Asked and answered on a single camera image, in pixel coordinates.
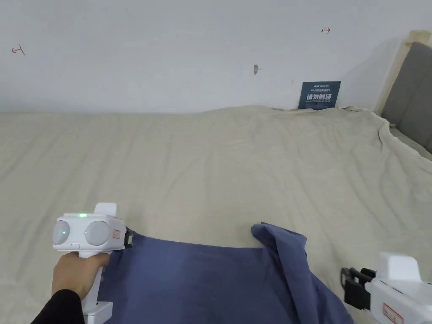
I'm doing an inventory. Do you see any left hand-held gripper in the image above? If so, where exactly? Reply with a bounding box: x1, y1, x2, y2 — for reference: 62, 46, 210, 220
53, 202, 135, 324

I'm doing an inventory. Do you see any dark blue shirt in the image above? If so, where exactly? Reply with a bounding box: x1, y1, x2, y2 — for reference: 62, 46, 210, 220
97, 221, 356, 324

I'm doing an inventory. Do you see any grey padded headboard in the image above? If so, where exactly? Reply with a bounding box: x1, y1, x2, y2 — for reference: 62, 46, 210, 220
374, 30, 432, 153

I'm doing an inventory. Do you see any bed with beige sheet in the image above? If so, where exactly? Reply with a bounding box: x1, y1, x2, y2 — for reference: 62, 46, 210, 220
0, 104, 432, 324

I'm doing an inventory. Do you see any person's left hand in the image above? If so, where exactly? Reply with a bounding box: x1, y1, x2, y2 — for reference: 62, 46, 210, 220
52, 251, 111, 304

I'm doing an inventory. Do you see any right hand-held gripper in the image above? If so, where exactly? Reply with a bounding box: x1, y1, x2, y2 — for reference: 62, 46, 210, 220
340, 251, 432, 324

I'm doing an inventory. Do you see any dark blue sign card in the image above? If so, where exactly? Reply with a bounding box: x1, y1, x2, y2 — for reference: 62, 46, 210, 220
297, 81, 343, 111

